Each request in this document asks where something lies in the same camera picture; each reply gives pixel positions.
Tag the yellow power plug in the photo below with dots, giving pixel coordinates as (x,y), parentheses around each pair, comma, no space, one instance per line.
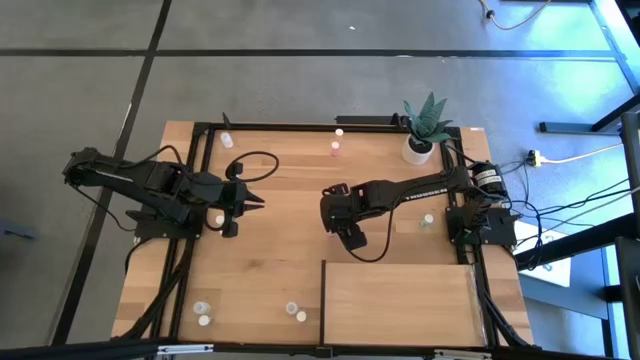
(536,159)

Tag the clear medicine bottle white cap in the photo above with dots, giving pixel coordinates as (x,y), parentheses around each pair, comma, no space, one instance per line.
(201,307)
(291,308)
(227,141)

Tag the green medicine bottle white cap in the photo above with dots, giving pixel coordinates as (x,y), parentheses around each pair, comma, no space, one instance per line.
(204,320)
(427,219)

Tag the black floor stand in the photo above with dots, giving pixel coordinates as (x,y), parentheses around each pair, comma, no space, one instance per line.
(565,127)

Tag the black flat bar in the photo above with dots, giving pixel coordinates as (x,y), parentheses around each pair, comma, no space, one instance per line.
(365,120)

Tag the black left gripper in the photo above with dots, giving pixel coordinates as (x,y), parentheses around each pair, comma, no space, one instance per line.
(232,200)

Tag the black rig beam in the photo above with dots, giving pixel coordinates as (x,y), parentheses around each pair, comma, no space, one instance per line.
(75,352)

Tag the white plant pot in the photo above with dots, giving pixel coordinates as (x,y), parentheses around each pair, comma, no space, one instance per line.
(415,156)

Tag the black upright post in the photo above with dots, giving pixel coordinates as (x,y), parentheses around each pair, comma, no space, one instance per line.
(631,150)
(627,300)

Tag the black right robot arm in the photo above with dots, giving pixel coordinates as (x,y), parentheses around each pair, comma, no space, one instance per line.
(425,187)

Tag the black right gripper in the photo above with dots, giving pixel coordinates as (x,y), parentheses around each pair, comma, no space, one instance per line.
(340,210)

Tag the black diagonal beam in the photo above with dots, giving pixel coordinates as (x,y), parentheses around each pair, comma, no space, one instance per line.
(575,245)

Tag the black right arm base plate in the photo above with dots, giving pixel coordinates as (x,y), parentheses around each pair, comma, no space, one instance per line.
(500,230)

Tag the silver bracket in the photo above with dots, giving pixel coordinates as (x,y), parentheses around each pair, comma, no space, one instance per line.
(460,355)
(185,349)

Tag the green artificial plant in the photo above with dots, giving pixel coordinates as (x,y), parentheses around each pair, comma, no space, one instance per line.
(427,122)

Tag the white printed sheet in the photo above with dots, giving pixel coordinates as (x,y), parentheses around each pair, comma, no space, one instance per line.
(550,272)

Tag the grey floor object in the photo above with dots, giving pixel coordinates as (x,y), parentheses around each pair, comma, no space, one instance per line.
(15,231)

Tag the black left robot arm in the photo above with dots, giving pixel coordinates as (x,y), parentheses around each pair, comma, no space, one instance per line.
(150,175)

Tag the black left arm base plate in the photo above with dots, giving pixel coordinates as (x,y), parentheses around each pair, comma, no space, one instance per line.
(150,230)

